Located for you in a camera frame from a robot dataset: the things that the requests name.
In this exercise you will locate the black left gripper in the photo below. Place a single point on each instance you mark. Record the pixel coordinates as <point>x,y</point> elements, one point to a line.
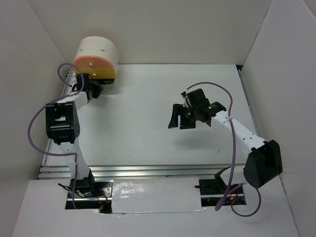
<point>98,90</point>

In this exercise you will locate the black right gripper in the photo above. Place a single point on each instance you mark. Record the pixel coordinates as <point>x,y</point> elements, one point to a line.
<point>178,109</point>

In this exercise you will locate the yellow drawer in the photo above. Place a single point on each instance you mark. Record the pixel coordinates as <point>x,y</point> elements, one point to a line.
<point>101,73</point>

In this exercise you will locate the grey bottom drawer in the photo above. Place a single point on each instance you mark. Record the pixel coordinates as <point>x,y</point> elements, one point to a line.
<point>104,81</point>

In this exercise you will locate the peach top drawer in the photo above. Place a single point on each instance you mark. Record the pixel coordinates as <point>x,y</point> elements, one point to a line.
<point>89,61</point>

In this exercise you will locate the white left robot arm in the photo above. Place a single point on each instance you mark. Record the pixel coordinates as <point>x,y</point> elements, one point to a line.
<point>62,126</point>

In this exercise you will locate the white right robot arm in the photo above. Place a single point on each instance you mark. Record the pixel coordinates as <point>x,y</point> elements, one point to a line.
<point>263,158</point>

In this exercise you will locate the beige round drawer organizer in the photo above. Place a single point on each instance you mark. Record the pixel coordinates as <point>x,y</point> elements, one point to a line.
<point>99,46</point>

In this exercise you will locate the white foam board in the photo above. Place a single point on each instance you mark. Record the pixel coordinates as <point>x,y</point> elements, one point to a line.
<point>155,195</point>

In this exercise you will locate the aluminium rail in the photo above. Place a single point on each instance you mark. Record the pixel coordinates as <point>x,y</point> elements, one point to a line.
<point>107,172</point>

